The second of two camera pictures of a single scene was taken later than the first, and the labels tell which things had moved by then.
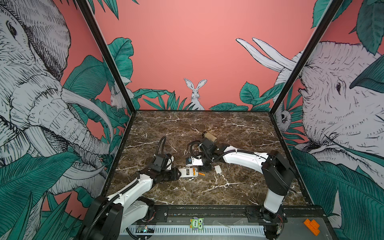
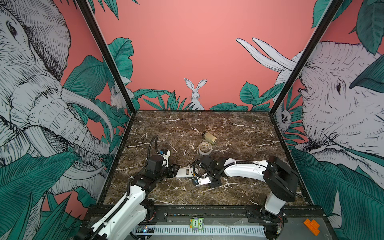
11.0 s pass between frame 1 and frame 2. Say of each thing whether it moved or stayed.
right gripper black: moved
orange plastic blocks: stayed
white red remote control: stayed
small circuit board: stayed
